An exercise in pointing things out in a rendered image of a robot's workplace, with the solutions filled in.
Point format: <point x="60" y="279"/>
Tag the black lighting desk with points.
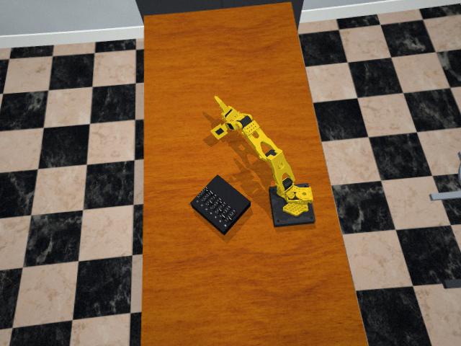
<point x="221" y="204"/>

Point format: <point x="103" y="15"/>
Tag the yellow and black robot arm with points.
<point x="297" y="202"/>

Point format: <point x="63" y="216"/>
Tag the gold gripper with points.
<point x="228" y="113"/>

